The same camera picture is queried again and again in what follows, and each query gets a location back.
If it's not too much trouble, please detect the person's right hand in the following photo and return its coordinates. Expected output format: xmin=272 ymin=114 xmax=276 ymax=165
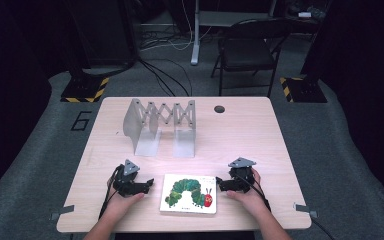
xmin=225 ymin=167 xmax=270 ymax=215

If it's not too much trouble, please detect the person's left hand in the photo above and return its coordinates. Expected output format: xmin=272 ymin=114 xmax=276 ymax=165
xmin=107 ymin=186 xmax=146 ymax=218

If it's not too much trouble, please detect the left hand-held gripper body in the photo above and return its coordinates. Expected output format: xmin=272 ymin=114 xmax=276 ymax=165
xmin=112 ymin=159 xmax=148 ymax=198

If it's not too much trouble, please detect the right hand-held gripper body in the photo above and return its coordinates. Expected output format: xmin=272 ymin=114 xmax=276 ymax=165
xmin=227 ymin=156 xmax=258 ymax=194

